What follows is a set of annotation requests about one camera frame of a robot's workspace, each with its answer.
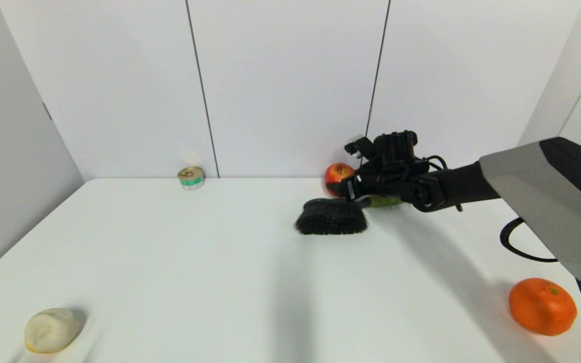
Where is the red apple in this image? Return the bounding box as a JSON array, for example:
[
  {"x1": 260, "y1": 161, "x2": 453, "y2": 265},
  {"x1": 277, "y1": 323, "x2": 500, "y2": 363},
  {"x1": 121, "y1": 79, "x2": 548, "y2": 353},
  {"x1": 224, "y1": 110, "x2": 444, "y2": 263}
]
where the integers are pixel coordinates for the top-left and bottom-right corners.
[{"x1": 324, "y1": 163, "x2": 356, "y2": 198}]

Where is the small tin can green label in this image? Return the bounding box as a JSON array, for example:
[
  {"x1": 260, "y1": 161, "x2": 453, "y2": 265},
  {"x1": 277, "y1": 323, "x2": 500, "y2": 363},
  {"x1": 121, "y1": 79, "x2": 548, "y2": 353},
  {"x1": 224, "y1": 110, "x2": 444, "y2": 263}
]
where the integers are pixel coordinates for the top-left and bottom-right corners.
[{"x1": 178, "y1": 166, "x2": 206, "y2": 191}]

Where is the orange mandarin fruit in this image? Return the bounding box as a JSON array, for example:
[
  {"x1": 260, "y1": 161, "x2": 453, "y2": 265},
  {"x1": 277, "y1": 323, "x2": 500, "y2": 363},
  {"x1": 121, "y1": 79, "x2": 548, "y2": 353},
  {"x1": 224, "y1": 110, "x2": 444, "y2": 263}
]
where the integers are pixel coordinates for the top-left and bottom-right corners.
[{"x1": 508, "y1": 278, "x2": 577, "y2": 336}]

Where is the pale steamed bun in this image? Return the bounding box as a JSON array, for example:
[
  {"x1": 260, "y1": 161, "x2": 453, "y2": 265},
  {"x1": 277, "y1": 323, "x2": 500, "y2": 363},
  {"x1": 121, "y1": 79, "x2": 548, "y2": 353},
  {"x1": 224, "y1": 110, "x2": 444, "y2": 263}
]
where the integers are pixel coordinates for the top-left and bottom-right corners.
[{"x1": 24, "y1": 308, "x2": 80, "y2": 353}]

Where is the black brush green handle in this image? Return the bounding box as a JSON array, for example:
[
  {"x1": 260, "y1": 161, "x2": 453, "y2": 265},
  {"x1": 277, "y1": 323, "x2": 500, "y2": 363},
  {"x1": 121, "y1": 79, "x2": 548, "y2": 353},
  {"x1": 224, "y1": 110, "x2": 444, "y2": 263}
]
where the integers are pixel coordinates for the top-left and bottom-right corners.
[{"x1": 295, "y1": 196, "x2": 405, "y2": 235}]

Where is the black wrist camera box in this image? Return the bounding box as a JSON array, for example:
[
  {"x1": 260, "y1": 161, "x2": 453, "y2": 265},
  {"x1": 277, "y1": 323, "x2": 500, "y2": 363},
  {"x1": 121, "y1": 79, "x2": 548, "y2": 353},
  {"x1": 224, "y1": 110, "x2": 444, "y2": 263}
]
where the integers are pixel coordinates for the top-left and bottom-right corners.
[{"x1": 374, "y1": 131, "x2": 419, "y2": 162}]

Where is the black looping arm cable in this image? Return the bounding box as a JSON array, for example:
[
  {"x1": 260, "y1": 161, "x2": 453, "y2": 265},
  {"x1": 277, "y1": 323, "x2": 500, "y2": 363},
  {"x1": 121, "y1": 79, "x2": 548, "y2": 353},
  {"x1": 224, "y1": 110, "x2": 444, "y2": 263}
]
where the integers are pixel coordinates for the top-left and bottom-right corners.
[{"x1": 500, "y1": 217, "x2": 558, "y2": 263}]

